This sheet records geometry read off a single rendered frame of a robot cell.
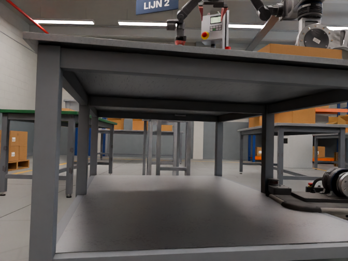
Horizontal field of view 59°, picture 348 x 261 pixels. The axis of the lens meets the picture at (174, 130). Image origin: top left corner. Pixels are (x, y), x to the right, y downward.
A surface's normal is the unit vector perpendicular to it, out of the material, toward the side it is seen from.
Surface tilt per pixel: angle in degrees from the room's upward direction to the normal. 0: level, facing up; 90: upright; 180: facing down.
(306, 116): 91
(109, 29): 90
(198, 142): 90
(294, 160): 90
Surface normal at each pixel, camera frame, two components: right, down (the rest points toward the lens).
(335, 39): -0.01, -0.04
